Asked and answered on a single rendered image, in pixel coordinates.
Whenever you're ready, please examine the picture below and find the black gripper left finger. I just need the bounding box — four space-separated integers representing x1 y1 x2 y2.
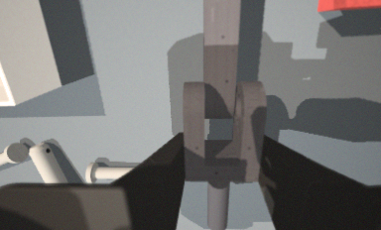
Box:
0 132 186 230

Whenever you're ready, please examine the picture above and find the dark grey flat bar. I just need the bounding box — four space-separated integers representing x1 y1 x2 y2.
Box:
203 0 241 119

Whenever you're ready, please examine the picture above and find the red rectangular block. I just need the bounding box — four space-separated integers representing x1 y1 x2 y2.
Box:
317 0 381 12

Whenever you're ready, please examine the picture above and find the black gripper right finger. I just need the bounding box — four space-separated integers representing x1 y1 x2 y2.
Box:
258 135 381 230

